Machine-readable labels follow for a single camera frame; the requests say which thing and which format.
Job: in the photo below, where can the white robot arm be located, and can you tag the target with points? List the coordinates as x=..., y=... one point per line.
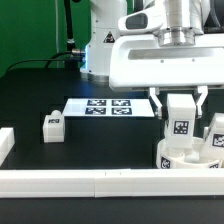
x=171, y=22

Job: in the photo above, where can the white U-shaped fence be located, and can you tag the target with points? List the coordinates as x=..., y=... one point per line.
x=104, y=183

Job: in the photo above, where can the white marker sheet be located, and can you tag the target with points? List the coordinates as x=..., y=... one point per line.
x=83, y=107

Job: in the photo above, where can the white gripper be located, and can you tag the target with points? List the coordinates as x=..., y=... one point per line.
x=138, y=63

